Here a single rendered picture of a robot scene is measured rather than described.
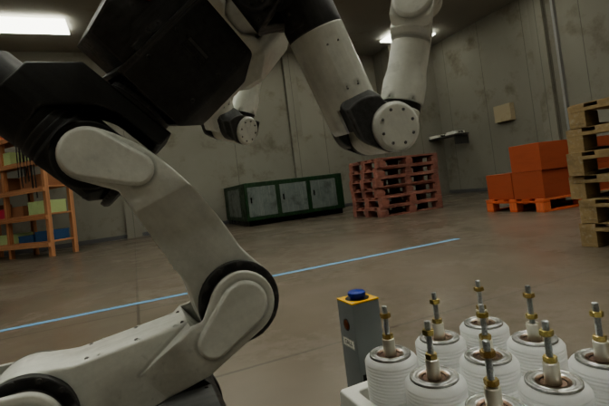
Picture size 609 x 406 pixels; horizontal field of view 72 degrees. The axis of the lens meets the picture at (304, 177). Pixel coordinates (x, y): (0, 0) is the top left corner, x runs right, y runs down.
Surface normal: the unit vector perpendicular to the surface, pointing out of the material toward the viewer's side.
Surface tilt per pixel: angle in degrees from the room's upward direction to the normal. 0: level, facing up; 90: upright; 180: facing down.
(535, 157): 90
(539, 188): 90
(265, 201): 90
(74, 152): 90
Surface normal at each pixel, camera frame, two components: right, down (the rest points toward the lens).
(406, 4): -0.37, -0.10
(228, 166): 0.37, -0.07
